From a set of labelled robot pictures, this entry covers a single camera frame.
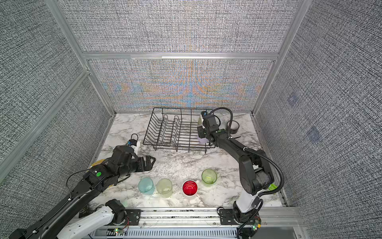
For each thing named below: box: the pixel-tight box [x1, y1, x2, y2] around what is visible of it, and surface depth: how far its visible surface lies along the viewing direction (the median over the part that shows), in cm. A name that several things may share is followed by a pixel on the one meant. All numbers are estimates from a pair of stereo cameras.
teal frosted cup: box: [137, 177, 155, 195], surface depth 80 cm
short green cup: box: [201, 168, 218, 188], surface depth 86 cm
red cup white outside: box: [181, 179, 199, 197], surface depth 78 cm
